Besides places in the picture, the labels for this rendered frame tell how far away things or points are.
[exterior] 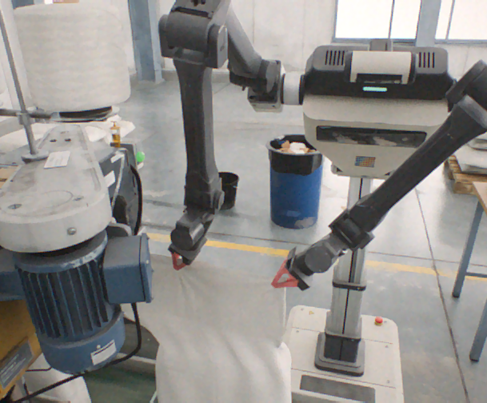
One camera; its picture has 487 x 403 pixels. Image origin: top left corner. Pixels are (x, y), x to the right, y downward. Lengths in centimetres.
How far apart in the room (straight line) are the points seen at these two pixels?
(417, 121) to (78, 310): 92
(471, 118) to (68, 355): 76
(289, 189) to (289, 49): 600
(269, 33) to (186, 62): 829
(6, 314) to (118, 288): 25
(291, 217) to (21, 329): 264
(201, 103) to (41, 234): 35
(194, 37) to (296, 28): 823
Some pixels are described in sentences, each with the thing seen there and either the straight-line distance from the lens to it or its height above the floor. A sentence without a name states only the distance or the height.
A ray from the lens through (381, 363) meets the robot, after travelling 203.
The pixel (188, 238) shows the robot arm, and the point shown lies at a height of 121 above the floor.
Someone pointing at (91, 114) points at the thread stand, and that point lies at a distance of 77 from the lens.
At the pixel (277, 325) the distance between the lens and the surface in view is 113.
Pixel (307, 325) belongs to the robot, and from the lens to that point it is 213.
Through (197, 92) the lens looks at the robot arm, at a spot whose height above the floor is 154.
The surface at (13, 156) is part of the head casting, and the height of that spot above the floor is 134.
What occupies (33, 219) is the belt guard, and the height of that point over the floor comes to 142.
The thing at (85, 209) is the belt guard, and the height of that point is 141.
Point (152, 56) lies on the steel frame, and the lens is 964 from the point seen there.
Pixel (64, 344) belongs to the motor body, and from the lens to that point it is 81.
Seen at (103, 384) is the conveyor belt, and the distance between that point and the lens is 181.
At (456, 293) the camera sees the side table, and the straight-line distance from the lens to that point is 294.
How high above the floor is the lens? 169
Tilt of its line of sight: 27 degrees down
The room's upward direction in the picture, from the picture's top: 1 degrees counter-clockwise
